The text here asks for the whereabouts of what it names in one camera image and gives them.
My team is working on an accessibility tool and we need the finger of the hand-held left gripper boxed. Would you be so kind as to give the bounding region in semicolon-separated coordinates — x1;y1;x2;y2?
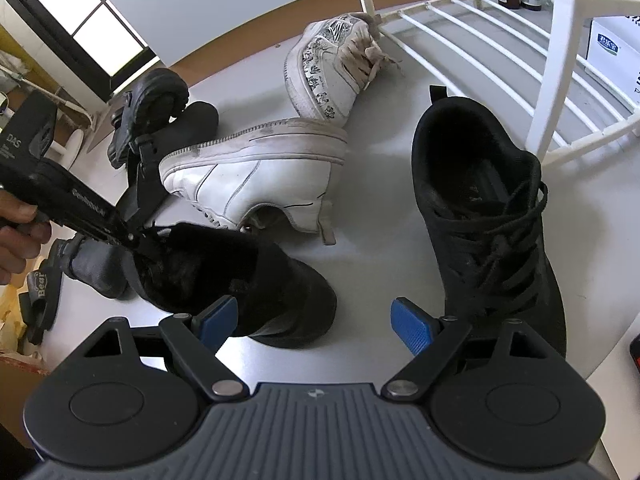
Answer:
122;230;173;261
107;91;168;226

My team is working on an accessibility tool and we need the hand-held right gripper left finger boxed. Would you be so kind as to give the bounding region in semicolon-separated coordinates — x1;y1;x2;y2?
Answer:
82;296;249;402

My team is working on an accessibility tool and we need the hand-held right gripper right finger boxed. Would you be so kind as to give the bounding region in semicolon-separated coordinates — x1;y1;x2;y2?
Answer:
382;298;553;402

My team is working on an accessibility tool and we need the black lace-up sneaker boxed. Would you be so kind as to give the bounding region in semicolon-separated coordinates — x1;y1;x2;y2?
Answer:
411;85;568;356
127;222;338;348

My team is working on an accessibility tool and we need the white printed sneaker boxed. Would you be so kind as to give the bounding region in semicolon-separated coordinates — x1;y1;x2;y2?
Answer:
159;117;349;246
284;12;406;128

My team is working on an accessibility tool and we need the white metal shoe rack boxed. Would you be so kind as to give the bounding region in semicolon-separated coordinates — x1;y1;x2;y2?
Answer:
347;0;640;171

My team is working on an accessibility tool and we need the person's left hand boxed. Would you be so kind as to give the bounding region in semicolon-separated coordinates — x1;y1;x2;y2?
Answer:
0;201;54;287

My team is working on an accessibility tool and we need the white standing fan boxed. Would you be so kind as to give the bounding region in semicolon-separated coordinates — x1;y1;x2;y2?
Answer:
47;95;98;168

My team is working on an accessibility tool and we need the black printed slide sandal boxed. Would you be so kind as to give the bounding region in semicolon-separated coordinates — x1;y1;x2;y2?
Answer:
19;260;63;346

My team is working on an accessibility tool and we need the yellow slipper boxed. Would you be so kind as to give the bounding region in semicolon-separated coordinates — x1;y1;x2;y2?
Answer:
0;282;31;361

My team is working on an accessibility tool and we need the black-framed glass door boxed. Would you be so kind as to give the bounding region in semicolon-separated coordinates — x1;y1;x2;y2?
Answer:
0;0;158;98

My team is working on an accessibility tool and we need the worn cardboard box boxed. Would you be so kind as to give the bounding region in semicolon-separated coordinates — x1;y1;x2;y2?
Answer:
0;355;51;428

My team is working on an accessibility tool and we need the white cardboard box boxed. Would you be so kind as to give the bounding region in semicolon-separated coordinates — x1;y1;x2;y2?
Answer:
585;16;640;86

